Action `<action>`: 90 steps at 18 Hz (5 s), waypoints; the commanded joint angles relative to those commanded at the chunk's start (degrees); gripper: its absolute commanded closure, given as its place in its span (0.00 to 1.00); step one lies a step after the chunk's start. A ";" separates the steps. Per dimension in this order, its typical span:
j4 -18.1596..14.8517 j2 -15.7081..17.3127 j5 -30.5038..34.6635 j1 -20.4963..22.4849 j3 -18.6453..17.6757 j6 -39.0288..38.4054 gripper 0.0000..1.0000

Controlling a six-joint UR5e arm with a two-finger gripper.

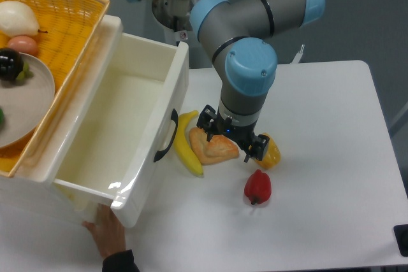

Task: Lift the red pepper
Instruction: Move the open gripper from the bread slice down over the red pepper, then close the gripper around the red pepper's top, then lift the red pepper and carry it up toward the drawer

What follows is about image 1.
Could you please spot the person's hand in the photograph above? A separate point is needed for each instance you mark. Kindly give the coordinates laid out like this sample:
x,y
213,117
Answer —
x,y
107,232

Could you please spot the yellow bell pepper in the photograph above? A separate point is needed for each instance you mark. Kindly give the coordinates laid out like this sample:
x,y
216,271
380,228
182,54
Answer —
x,y
272,156

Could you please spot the white open drawer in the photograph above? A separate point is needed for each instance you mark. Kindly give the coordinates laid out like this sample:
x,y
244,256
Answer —
x,y
129,127

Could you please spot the white onion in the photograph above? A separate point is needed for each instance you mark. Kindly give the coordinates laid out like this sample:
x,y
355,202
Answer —
x,y
18,19

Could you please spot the black sleeve forearm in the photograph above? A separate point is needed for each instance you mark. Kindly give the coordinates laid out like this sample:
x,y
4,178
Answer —
x,y
120,262

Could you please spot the dark purple mangosteen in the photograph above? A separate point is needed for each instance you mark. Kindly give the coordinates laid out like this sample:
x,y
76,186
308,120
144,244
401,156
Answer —
x,y
13,67

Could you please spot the triangular pastry bread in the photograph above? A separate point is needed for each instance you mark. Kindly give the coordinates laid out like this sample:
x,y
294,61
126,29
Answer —
x,y
218,149

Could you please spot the green vegetable piece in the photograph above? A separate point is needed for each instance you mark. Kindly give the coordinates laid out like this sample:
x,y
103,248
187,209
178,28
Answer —
x,y
1,118

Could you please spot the white drawer cabinet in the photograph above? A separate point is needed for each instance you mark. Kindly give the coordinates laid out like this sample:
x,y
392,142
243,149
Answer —
x,y
40,228

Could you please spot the brown egg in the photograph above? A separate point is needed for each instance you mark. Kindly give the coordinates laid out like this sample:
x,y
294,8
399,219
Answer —
x,y
24,44

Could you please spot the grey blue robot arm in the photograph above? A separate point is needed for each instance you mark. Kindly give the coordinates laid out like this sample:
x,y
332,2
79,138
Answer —
x,y
233,36

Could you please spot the yellow woven basket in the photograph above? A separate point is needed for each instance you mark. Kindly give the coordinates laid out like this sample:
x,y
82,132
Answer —
x,y
68,28

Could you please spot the grey plate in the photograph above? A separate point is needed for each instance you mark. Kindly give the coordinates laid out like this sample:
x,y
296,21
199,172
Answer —
x,y
25,103

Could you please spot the red bell pepper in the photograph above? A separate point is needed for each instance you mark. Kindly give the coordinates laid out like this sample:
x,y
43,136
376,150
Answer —
x,y
258,187

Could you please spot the yellow banana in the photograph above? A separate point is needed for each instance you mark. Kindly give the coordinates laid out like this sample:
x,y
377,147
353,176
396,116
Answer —
x,y
182,148

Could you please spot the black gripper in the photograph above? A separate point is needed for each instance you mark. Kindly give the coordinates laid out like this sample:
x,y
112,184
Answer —
x,y
237,128

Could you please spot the black round device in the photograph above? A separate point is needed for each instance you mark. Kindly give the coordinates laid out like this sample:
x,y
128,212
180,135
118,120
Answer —
x,y
401,234

